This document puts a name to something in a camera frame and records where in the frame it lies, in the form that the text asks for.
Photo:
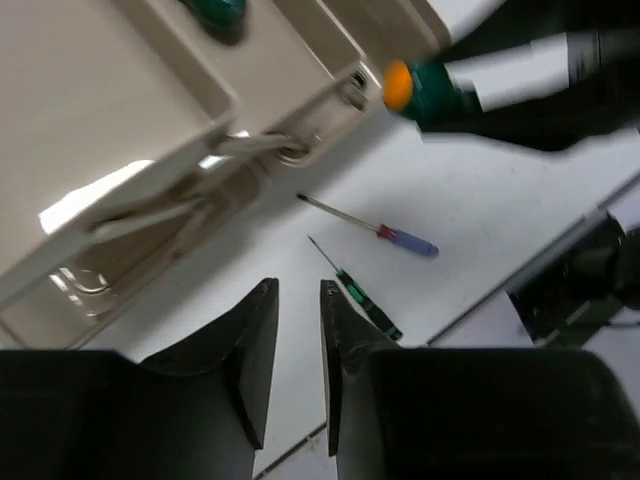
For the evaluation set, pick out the red blue handled screwdriver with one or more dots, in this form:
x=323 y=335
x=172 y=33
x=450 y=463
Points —
x=395 y=236

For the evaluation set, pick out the stubby green screwdriver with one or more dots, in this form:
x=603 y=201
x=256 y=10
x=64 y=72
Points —
x=425 y=94
x=222 y=18

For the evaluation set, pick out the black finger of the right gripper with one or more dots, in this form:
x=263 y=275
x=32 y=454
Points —
x=591 y=108
x=525 y=20

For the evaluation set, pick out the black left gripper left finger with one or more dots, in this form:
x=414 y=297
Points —
x=194 y=410

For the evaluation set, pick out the beige toolbox with clear lid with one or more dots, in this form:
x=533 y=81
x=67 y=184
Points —
x=131 y=132

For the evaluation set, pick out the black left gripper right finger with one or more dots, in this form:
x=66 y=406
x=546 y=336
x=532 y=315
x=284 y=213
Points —
x=468 y=413

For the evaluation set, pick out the thin black precision screwdriver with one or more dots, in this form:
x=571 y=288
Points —
x=372 y=311

